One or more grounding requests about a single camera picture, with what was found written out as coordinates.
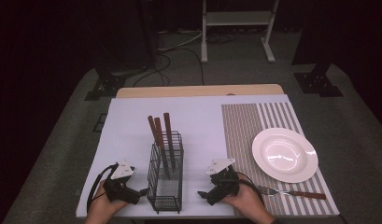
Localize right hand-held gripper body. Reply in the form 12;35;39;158
205;158;241;206

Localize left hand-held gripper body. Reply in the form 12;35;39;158
102;160;141;205

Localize black wire cutlery basket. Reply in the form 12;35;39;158
146;131;185;215

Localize person's left hand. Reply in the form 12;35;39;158
84;179;131;224

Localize person's right hand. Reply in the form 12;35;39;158
220;173;276;224

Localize striped grey white placemat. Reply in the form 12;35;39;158
220;101;341;217

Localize brown wooden chopsticks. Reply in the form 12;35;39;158
147;115;170;180

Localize white table cover sheet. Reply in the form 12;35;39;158
75;94;290;218

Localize white round plate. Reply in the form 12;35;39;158
251;127;319;184

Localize dark floor socket box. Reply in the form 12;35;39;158
92;113;108;133

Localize black stand base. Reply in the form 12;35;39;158
83;70;128;102
292;63;345;98

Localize white metal stand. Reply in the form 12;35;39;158
200;0;280;65

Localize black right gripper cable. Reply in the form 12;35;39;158
234;171;265;204

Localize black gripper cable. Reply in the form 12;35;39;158
234;171;265;204
86;163;118;214

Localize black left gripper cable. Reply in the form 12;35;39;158
86;163;118;214

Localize brown wooden-handled utensil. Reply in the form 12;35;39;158
153;117;172;181
163;112;177;172

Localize wooden-handled metal fork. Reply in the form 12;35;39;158
257;185;328;201

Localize black floor cable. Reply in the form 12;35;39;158
132;46;206;89

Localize white floor cable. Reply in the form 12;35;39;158
157;29;204;52

